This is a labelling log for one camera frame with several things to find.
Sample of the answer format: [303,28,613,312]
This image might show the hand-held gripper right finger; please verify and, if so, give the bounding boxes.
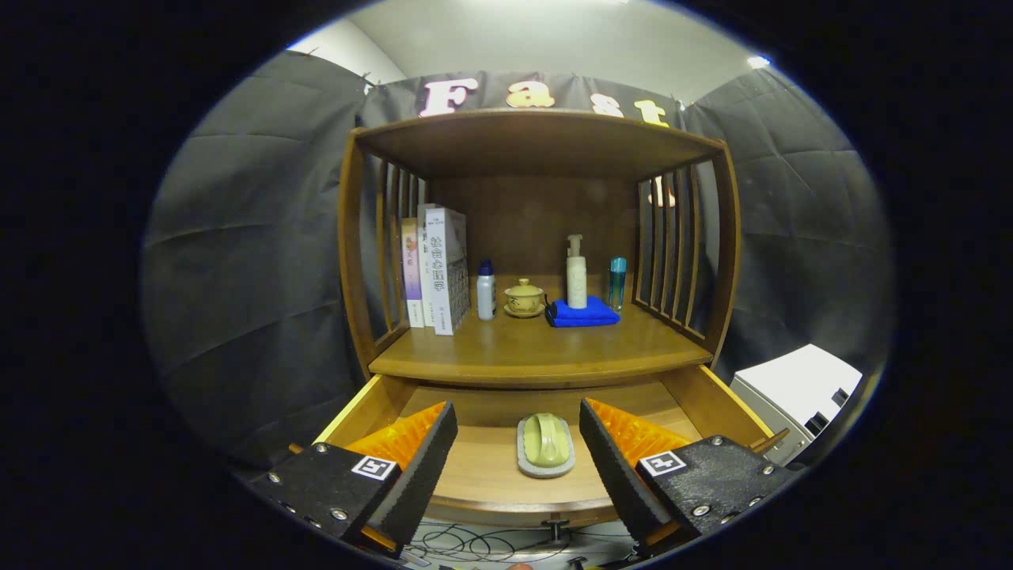
[579,398,800,559]

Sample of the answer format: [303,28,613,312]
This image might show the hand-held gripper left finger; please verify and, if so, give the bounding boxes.
[252,401,459,560]

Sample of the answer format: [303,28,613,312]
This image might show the green scrubbing brush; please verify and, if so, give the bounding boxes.
[523,412,572,468]

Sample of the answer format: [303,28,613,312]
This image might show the wooden countertop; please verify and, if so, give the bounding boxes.
[370,273,713,389]

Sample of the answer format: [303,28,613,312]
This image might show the brown wooden cabinet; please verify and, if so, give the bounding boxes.
[338,108,741,397]

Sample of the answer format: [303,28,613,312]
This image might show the folded blue cloth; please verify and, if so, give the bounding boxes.
[544,296,621,329]

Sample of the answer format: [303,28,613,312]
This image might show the white bottle with blue cap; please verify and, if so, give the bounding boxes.
[476,260,498,321]

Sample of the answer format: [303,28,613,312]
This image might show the white pump bottle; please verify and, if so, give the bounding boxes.
[566,234,588,310]

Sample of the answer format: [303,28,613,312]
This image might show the beige lidded teacup with saucer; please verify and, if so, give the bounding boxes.
[503,278,546,319]

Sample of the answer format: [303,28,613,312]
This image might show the purple book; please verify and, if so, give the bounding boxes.
[401,218,425,328]

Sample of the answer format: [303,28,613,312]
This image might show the thick white patterned book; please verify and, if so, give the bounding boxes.
[425,207,471,336]

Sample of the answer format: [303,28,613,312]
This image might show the white appliance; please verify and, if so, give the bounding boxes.
[730,344,863,466]

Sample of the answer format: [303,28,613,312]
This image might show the black backdrop cloth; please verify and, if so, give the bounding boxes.
[141,51,895,468]

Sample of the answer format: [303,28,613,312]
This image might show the black floor cables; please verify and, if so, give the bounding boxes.
[404,519,634,568]

